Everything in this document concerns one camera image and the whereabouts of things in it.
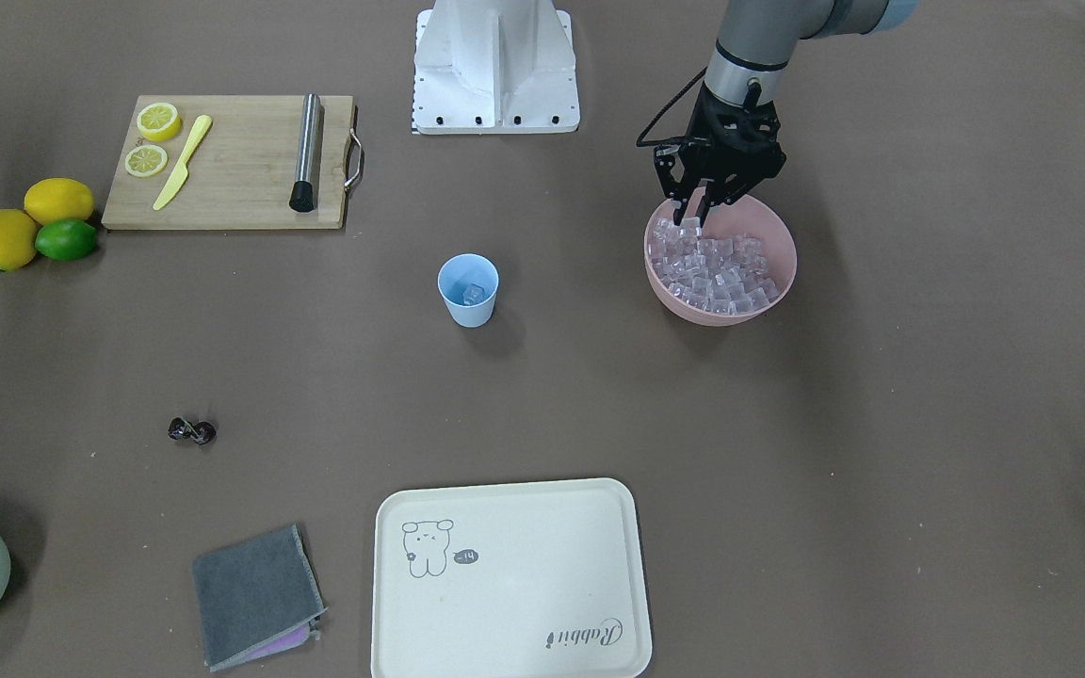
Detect lemon half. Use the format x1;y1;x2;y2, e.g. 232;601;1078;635
135;102;182;142

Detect pink bowl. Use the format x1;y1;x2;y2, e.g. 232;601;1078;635
644;196;797;327

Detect lemon slice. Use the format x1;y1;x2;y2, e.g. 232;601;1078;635
123;143;169;179

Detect green lime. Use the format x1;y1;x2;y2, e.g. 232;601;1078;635
34;218;98;261

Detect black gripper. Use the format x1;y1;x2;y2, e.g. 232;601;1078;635
672;84;786;229

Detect dark red cherries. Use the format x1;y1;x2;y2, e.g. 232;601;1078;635
168;417;217;446

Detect yellow plastic knife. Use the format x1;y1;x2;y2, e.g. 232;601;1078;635
152;113;214;212

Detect yellow lemon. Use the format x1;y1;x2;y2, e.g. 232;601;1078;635
24;177;95;226
0;209;40;273

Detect clear ice cubes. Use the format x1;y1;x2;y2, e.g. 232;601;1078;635
644;218;781;316

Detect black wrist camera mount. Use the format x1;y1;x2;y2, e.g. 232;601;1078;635
652;143;698;204

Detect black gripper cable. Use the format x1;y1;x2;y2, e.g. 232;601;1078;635
636;68;709;149

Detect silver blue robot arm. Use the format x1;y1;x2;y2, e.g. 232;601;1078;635
654;1;917;222

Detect grey folded cloth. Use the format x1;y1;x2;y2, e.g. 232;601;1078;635
190;523;327;671

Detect cream rabbit tray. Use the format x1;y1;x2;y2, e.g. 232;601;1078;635
370;477;652;677

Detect steel muddler black tip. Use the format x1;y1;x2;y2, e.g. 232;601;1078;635
288;93;326;212

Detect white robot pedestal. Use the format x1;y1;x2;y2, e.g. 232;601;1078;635
411;1;580;135

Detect light blue cup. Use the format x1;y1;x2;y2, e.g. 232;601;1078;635
436;253;500;328

